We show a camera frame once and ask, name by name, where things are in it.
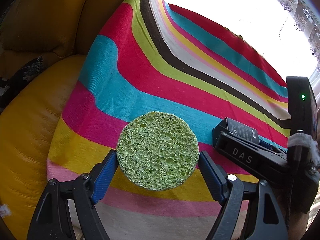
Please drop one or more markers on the black tracker device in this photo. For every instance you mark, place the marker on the black tracker device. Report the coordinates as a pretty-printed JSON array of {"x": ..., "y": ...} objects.
[{"x": 302, "y": 107}]

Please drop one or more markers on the black white fabric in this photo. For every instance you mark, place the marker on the black white fabric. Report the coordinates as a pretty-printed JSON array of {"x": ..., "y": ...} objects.
[{"x": 10, "y": 88}]

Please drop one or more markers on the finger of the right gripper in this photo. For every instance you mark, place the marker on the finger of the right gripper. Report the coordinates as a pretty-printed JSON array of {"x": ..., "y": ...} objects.
[{"x": 259, "y": 160}]

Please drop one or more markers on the round green sponge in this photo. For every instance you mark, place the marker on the round green sponge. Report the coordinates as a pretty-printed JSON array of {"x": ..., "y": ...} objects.
[{"x": 157, "y": 151}]

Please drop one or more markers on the colourful striped cloth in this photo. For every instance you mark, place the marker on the colourful striped cloth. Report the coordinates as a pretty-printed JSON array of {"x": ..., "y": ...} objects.
[{"x": 155, "y": 56}]

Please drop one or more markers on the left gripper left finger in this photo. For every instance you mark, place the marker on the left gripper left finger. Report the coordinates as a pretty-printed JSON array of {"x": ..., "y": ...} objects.
[{"x": 52, "y": 219}]

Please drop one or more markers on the black box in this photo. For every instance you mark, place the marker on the black box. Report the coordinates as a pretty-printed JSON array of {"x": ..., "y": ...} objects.
[{"x": 242, "y": 130}]

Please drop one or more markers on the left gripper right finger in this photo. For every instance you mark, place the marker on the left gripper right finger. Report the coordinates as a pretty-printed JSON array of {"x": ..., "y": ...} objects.
[{"x": 263, "y": 219}]

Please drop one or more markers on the pink curtain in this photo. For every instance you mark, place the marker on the pink curtain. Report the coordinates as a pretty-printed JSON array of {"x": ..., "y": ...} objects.
[{"x": 306, "y": 22}]

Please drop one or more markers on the yellow leather sofa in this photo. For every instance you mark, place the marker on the yellow leather sofa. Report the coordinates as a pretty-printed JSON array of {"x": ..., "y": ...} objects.
[{"x": 60, "y": 31}]

